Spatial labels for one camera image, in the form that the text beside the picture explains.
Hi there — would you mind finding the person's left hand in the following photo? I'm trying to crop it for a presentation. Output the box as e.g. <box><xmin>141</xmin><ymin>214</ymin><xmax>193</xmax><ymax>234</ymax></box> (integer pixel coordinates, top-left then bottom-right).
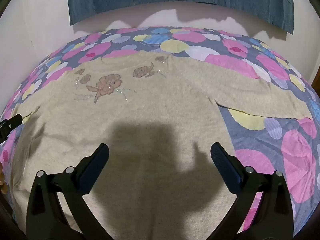
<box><xmin>0</xmin><ymin>162</ymin><xmax>8</xmax><ymax>194</ymax></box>

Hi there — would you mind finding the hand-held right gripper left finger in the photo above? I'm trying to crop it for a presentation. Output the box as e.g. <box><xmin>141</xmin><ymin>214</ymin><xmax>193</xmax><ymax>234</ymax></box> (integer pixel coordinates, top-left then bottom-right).
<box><xmin>26</xmin><ymin>143</ymin><xmax>110</xmax><ymax>240</ymax></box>

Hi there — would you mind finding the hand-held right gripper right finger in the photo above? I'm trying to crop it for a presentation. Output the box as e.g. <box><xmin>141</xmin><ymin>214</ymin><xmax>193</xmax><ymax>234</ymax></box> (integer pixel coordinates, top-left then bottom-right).
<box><xmin>211</xmin><ymin>142</ymin><xmax>297</xmax><ymax>240</ymax></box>

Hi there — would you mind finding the beige flower-embroidered sweater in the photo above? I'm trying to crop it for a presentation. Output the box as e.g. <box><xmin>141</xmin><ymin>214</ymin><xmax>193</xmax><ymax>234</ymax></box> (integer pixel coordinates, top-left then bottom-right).
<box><xmin>11</xmin><ymin>51</ymin><xmax>313</xmax><ymax>240</ymax></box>

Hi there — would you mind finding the polka dot bedspread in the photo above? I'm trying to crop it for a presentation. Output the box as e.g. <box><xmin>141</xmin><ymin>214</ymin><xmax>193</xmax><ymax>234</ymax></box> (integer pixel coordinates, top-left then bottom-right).
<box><xmin>0</xmin><ymin>26</ymin><xmax>320</xmax><ymax>240</ymax></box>

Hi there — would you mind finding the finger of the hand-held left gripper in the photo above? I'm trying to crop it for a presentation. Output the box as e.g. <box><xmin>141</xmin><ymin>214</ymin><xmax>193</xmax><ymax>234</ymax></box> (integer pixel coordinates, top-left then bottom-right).
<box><xmin>0</xmin><ymin>114</ymin><xmax>23</xmax><ymax>140</ymax></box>

